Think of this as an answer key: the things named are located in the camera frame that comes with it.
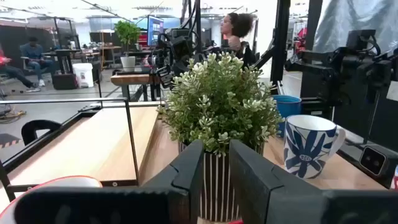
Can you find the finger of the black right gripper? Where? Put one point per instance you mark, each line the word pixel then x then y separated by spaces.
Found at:
pixel 165 77

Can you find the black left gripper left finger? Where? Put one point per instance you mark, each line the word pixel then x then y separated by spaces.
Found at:
pixel 174 205

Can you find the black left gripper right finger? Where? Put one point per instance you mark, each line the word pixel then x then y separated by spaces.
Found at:
pixel 280 205

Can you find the white mug blue leaf print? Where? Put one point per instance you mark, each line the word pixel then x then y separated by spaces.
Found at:
pixel 308 149

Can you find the blue glazed mug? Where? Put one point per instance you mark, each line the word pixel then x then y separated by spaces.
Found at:
pixel 287 107

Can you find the wooden side table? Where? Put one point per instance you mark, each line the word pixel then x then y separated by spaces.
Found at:
pixel 133 79

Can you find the background computer monitor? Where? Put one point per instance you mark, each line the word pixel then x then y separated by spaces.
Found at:
pixel 155 29

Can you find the small tree in white pot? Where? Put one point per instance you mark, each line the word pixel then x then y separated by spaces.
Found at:
pixel 127 34

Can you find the green plant in striped pot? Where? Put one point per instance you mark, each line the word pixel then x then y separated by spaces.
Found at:
pixel 217 102

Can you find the person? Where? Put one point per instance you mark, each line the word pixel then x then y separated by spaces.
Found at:
pixel 34 53
pixel 236 26
pixel 12 73

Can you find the white bin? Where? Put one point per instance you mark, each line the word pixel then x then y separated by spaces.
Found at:
pixel 83 74

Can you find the black case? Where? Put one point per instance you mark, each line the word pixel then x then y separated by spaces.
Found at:
pixel 63 81

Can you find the black desk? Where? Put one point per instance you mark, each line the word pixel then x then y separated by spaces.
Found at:
pixel 65 54

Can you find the black arched clamp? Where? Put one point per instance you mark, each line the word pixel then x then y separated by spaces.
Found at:
pixel 40 124

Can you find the hazard striped black floor mat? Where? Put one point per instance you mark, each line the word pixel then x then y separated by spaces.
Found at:
pixel 7 141

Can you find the grey tarp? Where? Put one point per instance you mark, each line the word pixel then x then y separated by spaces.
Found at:
pixel 351 15

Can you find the wooden shelf with black frame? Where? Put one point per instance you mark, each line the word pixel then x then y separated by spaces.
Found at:
pixel 93 146

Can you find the black aluminium rig frame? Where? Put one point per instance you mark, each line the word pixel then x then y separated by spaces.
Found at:
pixel 280 46

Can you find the black table-level camera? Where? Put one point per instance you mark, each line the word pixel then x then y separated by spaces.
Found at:
pixel 373 160

